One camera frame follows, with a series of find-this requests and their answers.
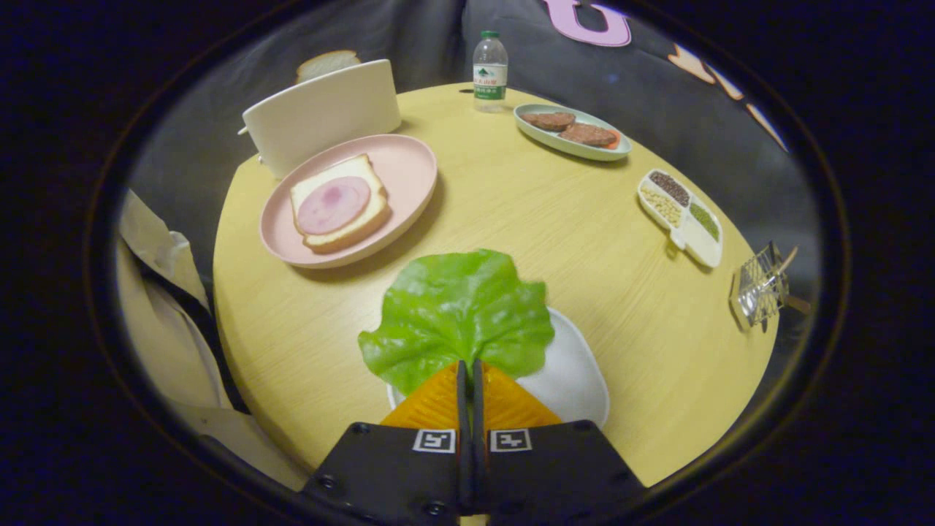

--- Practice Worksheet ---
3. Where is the square white bread slice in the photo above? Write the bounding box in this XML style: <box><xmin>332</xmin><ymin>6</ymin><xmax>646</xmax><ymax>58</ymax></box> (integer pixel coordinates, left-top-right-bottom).
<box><xmin>289</xmin><ymin>153</ymin><xmax>392</xmax><ymax>256</ymax></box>

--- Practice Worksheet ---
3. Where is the toast bread slice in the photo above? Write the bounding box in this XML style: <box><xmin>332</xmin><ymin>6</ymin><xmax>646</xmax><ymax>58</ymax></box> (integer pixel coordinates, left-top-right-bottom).
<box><xmin>295</xmin><ymin>49</ymin><xmax>363</xmax><ymax>85</ymax></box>

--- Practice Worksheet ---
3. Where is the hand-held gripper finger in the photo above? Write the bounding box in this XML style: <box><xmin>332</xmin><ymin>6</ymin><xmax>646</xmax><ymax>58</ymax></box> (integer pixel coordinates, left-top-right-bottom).
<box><xmin>299</xmin><ymin>359</ymin><xmax>473</xmax><ymax>526</ymax></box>
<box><xmin>472</xmin><ymin>358</ymin><xmax>648</xmax><ymax>526</ymax></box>

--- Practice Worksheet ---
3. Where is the green lettuce leaf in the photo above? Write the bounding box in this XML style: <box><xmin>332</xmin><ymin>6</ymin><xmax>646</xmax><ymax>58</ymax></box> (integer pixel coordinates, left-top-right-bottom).
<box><xmin>357</xmin><ymin>248</ymin><xmax>557</xmax><ymax>397</ymax></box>

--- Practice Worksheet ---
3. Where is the white toaster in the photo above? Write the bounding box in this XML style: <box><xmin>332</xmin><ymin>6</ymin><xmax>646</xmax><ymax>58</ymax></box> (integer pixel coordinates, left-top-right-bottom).
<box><xmin>237</xmin><ymin>58</ymin><xmax>403</xmax><ymax>180</ymax></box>

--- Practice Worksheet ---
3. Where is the pink plate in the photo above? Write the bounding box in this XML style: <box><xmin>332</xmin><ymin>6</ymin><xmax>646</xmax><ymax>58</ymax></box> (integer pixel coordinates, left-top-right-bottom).
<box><xmin>259</xmin><ymin>134</ymin><xmax>439</xmax><ymax>270</ymax></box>

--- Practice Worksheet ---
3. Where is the brown meat piece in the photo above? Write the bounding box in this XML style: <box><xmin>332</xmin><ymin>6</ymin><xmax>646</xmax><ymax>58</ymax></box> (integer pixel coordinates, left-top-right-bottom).
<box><xmin>519</xmin><ymin>111</ymin><xmax>577</xmax><ymax>134</ymax></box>
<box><xmin>560</xmin><ymin>123</ymin><xmax>619</xmax><ymax>148</ymax></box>

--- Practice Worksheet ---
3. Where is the pink ham slice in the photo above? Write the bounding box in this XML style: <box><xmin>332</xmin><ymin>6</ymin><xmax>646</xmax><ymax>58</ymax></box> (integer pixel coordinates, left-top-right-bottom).
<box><xmin>296</xmin><ymin>176</ymin><xmax>373</xmax><ymax>237</ymax></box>

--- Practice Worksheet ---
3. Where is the clear water bottle green cap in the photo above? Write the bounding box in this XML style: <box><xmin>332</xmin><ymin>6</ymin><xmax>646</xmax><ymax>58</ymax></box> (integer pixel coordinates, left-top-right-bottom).
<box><xmin>472</xmin><ymin>30</ymin><xmax>510</xmax><ymax>115</ymax></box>

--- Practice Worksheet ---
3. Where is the light green plate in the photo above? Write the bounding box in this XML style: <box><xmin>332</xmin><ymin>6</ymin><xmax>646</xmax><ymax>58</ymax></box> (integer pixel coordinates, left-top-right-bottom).
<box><xmin>513</xmin><ymin>103</ymin><xmax>634</xmax><ymax>163</ymax></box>

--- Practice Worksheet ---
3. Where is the white plate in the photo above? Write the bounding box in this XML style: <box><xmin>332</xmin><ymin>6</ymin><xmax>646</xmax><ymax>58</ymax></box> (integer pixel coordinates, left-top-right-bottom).
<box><xmin>386</xmin><ymin>307</ymin><xmax>611</xmax><ymax>430</ymax></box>

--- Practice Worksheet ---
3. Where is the clear glass utensil holder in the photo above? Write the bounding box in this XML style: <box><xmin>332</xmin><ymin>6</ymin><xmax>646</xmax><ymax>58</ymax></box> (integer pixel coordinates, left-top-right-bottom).
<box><xmin>728</xmin><ymin>241</ymin><xmax>793</xmax><ymax>334</ymax></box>

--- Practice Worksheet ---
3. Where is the black backdrop cloth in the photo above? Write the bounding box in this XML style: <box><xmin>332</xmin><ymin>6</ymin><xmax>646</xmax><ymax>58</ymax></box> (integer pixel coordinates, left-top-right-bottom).
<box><xmin>128</xmin><ymin>0</ymin><xmax>823</xmax><ymax>293</ymax></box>

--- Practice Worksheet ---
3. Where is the white divided bean dish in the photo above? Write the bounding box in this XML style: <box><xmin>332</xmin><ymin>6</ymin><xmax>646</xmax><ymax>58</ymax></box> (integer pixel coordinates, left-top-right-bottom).
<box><xmin>637</xmin><ymin>169</ymin><xmax>725</xmax><ymax>270</ymax></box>

